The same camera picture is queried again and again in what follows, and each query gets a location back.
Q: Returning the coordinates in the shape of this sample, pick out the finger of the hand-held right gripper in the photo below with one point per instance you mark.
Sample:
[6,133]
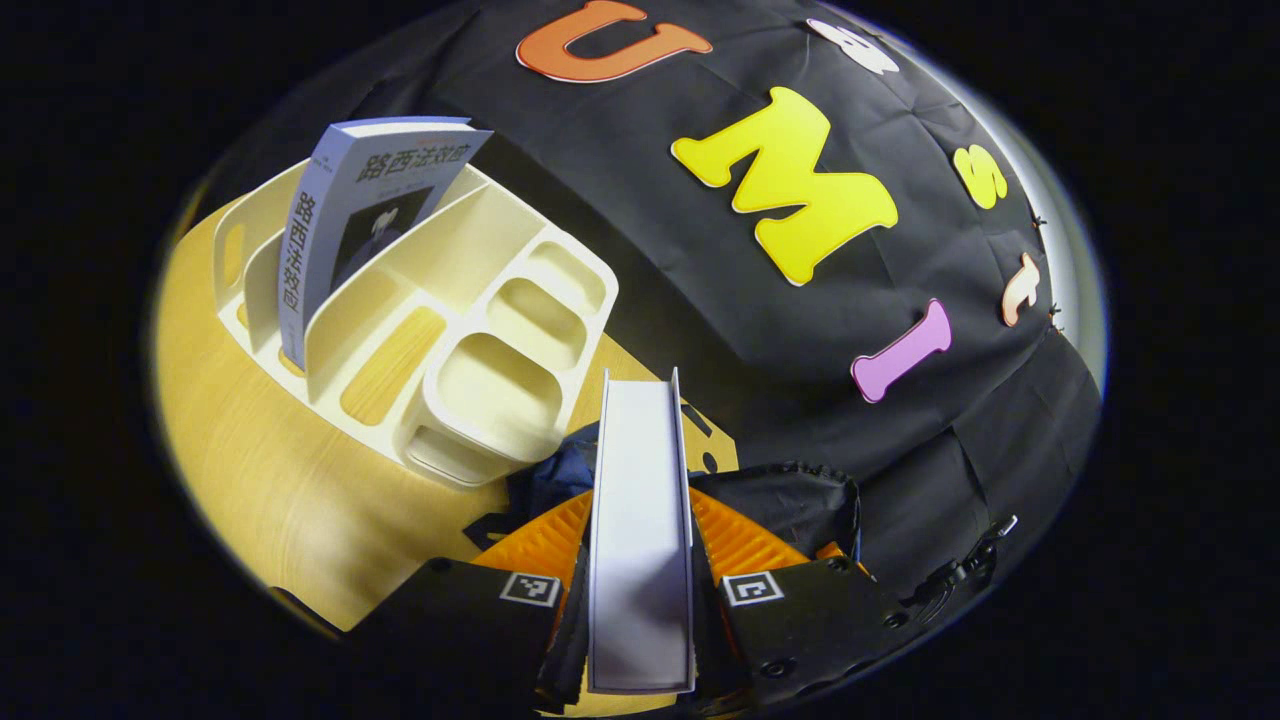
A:
[840,553]

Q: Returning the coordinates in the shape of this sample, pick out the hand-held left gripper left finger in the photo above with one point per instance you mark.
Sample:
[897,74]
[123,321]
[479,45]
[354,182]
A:
[450,630]

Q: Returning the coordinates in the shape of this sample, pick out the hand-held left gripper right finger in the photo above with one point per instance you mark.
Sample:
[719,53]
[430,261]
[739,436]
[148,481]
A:
[810,630]

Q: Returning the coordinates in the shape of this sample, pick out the blue schoolbag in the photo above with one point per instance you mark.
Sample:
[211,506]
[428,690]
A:
[790,500]

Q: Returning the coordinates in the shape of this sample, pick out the white cover book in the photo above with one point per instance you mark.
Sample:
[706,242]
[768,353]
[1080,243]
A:
[640,540]

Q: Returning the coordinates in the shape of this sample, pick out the cream plastic bookshelf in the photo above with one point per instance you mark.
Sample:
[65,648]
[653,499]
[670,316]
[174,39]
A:
[500,390]

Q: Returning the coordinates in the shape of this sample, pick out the lavender cover book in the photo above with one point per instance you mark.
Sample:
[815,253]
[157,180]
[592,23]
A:
[340,210]

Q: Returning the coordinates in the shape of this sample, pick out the black backdrop cloth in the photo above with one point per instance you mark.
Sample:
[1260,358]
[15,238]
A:
[650,250]

